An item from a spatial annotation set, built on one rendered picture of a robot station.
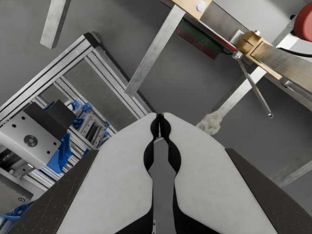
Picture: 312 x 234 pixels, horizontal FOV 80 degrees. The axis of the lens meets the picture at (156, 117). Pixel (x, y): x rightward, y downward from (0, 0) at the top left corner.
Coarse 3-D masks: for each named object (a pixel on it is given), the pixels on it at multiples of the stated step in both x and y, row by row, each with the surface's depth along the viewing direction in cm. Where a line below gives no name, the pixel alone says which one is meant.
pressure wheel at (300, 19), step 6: (306, 6) 38; (300, 12) 39; (306, 12) 37; (300, 18) 38; (306, 18) 37; (294, 24) 40; (300, 24) 38; (306, 24) 37; (294, 30) 41; (300, 30) 39; (306, 30) 38; (300, 36) 40; (306, 36) 39
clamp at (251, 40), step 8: (248, 32) 44; (256, 32) 43; (240, 40) 46; (248, 40) 43; (256, 40) 43; (264, 40) 43; (240, 48) 44; (248, 48) 44; (248, 56) 44; (256, 64) 47; (272, 72) 46
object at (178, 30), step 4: (176, 28) 57; (180, 28) 57; (176, 32) 58; (180, 32) 58; (184, 32) 58; (184, 36) 58; (188, 36) 58; (188, 40) 59; (192, 40) 59; (196, 40) 59; (196, 44) 59; (200, 44) 59; (200, 48) 60; (204, 48) 60; (208, 48) 60; (208, 52) 61; (212, 52) 60; (212, 56) 61
